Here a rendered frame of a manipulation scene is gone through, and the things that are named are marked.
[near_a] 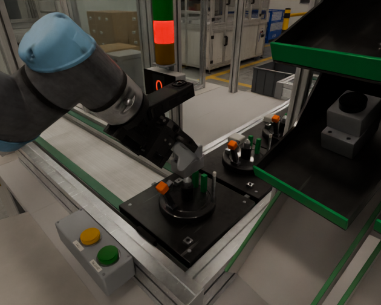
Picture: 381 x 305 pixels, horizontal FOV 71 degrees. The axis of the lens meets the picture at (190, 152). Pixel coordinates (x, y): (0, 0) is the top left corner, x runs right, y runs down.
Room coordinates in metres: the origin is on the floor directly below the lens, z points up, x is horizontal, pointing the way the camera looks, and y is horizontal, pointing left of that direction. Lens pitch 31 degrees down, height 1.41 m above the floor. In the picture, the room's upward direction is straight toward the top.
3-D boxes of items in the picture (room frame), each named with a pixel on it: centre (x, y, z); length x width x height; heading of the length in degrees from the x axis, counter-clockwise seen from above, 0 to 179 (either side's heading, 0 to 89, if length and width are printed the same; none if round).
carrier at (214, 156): (0.69, -0.17, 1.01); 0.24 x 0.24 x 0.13; 47
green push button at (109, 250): (0.35, 0.16, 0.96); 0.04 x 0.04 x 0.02
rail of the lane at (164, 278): (0.58, 0.31, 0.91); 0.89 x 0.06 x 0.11; 47
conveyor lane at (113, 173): (0.72, 0.21, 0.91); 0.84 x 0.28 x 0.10; 47
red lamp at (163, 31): (0.71, 0.07, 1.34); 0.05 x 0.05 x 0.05
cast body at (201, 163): (0.51, 0.00, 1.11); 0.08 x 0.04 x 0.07; 137
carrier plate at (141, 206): (0.50, 0.01, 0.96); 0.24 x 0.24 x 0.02; 47
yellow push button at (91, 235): (0.40, 0.22, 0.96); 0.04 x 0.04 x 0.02
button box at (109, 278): (0.40, 0.22, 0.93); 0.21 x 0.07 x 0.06; 47
